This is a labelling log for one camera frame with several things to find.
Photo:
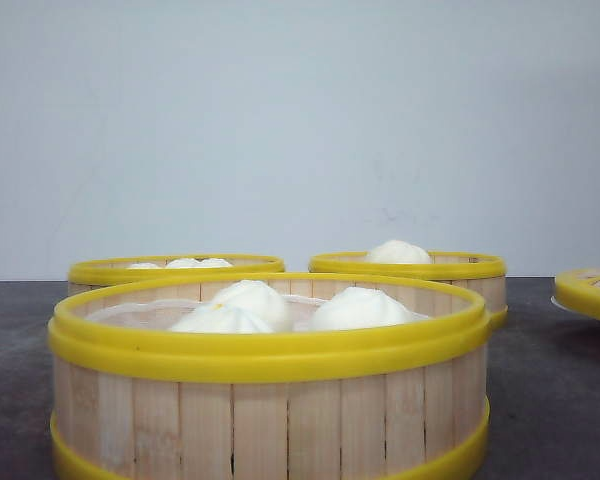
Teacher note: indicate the yellow rimmed bamboo steamer lid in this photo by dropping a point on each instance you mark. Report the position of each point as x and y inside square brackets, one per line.
[579, 290]

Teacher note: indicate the white bun front middle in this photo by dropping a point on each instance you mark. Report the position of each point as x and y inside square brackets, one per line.
[260, 299]

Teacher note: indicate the white bun front right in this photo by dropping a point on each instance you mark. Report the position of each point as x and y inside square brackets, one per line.
[360, 308]

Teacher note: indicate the white bun back left right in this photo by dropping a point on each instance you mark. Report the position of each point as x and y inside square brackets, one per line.
[214, 263]

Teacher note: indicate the white bun front left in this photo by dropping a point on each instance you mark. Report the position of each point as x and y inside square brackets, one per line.
[221, 319]

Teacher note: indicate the white bun back left middle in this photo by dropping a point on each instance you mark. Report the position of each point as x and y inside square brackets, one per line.
[184, 263]

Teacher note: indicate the white bun back left small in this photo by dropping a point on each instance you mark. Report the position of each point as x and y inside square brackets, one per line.
[143, 265]

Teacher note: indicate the front bamboo steamer basket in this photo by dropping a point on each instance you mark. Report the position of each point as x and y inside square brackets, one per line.
[401, 402]

